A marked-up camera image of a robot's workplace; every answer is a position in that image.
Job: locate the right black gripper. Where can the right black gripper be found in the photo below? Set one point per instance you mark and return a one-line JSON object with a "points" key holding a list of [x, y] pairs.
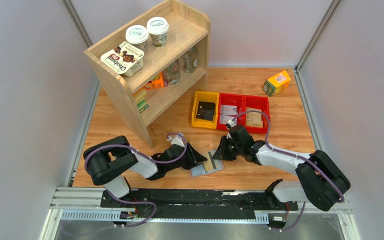
{"points": [[227, 149]]}

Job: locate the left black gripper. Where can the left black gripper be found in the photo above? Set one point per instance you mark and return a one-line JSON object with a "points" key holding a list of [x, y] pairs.
{"points": [[189, 156]]}

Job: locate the pink leather card holder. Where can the pink leather card holder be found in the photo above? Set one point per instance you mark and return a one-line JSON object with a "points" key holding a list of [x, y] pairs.
{"points": [[199, 170]]}

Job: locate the yellow striped credit card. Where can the yellow striped credit card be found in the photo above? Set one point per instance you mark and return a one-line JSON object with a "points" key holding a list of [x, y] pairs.
{"points": [[212, 165]]}

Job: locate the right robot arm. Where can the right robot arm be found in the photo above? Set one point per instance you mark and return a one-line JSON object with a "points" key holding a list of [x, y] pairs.
{"points": [[320, 181]]}

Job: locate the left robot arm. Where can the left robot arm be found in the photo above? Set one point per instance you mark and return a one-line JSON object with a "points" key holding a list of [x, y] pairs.
{"points": [[106, 162]]}

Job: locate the white cards stack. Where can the white cards stack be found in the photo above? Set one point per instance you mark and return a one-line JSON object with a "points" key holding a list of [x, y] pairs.
{"points": [[227, 112]]}

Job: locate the black cards stack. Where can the black cards stack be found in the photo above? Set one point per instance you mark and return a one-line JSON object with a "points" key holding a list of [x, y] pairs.
{"points": [[206, 111]]}

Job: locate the tan cards stack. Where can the tan cards stack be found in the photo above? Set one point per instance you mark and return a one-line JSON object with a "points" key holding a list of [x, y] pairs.
{"points": [[254, 118]]}

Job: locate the yellow plastic bin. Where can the yellow plastic bin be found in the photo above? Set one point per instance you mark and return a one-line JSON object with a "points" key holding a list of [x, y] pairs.
{"points": [[204, 96]]}

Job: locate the middle red plastic bin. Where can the middle red plastic bin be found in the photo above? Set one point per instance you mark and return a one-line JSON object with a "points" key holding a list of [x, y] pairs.
{"points": [[229, 99]]}

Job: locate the red plastic bin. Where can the red plastic bin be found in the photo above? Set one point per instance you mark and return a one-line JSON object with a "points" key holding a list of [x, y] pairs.
{"points": [[229, 99], [259, 102]]}

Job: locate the right red plastic bin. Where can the right red plastic bin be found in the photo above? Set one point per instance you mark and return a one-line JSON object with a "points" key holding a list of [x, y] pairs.
{"points": [[259, 102]]}

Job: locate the yellow green sponge pack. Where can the yellow green sponge pack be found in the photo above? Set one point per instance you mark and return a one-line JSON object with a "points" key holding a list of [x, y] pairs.
{"points": [[140, 100]]}

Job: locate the orange snack box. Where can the orange snack box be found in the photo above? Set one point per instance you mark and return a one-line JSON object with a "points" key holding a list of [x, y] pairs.
{"points": [[158, 81]]}

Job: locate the left glass jar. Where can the left glass jar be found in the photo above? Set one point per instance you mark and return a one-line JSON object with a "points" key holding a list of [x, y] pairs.
{"points": [[172, 73]]}

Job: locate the glass jar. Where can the glass jar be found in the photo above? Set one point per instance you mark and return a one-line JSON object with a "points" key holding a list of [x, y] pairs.
{"points": [[190, 60], [172, 73]]}

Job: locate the orange green juice carton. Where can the orange green juice carton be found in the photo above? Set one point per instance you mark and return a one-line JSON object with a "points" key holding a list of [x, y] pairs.
{"points": [[276, 83]]}

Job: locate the right glass jar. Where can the right glass jar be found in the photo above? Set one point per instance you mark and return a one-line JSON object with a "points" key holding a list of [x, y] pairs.
{"points": [[190, 60]]}

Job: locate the wooden shelf unit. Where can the wooden shelf unit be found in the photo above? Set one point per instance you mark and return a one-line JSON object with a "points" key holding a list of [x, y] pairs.
{"points": [[188, 27]]}

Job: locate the Chobani yogurt pack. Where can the Chobani yogurt pack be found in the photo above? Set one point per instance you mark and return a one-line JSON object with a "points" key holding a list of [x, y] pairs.
{"points": [[124, 59]]}

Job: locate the left white-lidded paper cup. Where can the left white-lidded paper cup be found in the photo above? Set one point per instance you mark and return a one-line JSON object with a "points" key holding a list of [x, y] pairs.
{"points": [[137, 35]]}

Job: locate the white-lidded paper cup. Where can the white-lidded paper cup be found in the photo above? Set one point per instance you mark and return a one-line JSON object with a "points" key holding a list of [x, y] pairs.
{"points": [[137, 35], [158, 28]]}

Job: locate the right white-lidded paper cup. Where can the right white-lidded paper cup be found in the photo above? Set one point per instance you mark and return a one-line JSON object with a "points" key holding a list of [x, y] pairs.
{"points": [[158, 28]]}

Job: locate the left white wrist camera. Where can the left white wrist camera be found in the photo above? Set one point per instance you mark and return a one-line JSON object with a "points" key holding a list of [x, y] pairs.
{"points": [[176, 138]]}

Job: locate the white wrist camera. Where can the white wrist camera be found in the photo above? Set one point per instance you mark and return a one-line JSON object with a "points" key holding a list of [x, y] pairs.
{"points": [[230, 124], [176, 138]]}

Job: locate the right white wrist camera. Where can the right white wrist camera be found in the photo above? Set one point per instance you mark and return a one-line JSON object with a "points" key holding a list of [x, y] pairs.
{"points": [[230, 124]]}

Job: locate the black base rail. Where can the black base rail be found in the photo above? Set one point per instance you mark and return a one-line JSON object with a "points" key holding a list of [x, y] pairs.
{"points": [[207, 204]]}

